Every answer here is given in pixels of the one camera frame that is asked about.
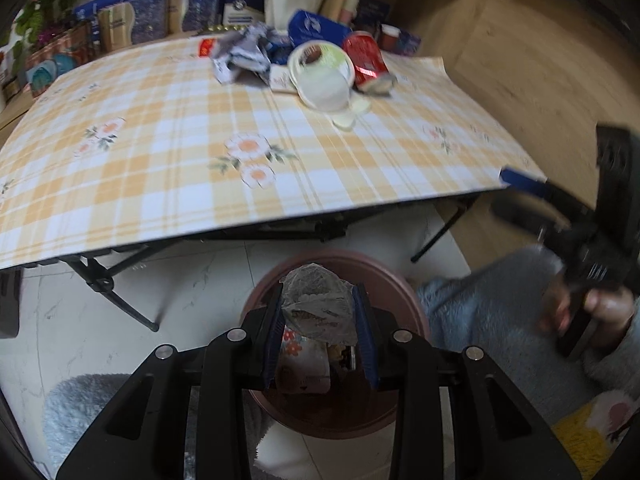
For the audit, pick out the black folding table frame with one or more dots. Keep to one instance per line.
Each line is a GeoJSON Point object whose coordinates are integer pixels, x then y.
{"type": "Point", "coordinates": [197, 289]}

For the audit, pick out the yellow plaid tablecloth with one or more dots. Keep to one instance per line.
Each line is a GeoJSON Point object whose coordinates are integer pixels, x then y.
{"type": "Point", "coordinates": [145, 144]}

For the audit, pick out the person's right hand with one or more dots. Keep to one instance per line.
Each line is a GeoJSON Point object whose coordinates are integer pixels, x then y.
{"type": "Point", "coordinates": [613, 312]}

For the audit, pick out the floral white snack bag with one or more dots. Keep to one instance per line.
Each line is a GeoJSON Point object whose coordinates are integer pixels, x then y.
{"type": "Point", "coordinates": [303, 365]}

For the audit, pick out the white rose vase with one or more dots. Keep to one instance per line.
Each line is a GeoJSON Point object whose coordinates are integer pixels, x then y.
{"type": "Point", "coordinates": [279, 12]}

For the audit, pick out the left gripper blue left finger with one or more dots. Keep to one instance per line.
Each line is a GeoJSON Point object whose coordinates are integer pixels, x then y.
{"type": "Point", "coordinates": [272, 334]}

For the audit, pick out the crushed red soda can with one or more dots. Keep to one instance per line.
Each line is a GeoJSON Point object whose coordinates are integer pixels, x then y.
{"type": "Point", "coordinates": [372, 75]}

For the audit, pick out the clear plastic bag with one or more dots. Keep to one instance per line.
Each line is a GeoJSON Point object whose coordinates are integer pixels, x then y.
{"type": "Point", "coordinates": [319, 305]}

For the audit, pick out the silver blue wrapper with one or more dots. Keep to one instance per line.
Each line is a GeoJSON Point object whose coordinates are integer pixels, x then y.
{"type": "Point", "coordinates": [255, 49]}

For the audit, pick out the stacked pastel cups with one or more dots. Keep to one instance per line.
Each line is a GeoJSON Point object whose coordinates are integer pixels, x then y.
{"type": "Point", "coordinates": [348, 11]}

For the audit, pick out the dark red trash bin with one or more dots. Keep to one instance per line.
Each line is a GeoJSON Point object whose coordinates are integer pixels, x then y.
{"type": "Point", "coordinates": [351, 408]}

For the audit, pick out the woven plaid basket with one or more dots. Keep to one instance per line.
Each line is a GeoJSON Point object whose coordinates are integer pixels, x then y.
{"type": "Point", "coordinates": [64, 53]}

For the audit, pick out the red paper cup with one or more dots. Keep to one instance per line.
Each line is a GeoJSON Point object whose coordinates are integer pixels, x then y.
{"type": "Point", "coordinates": [388, 38]}

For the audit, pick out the flat white green packet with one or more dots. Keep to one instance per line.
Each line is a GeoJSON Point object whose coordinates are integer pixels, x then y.
{"type": "Point", "coordinates": [280, 81]}

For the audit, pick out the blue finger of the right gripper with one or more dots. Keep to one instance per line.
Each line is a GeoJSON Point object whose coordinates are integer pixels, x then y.
{"type": "Point", "coordinates": [522, 217]}
{"type": "Point", "coordinates": [522, 182]}

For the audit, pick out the blue gold tea box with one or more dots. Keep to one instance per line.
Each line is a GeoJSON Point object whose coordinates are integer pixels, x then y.
{"type": "Point", "coordinates": [191, 15]}
{"type": "Point", "coordinates": [132, 22]}

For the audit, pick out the pink cherry blossom bouquet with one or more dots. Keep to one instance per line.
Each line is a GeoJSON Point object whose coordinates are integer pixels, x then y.
{"type": "Point", "coordinates": [38, 23]}

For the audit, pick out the small red cigarette box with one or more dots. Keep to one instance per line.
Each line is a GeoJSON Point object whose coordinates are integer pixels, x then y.
{"type": "Point", "coordinates": [206, 47]}

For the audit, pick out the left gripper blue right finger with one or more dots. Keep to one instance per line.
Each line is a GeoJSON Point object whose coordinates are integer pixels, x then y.
{"type": "Point", "coordinates": [367, 333]}

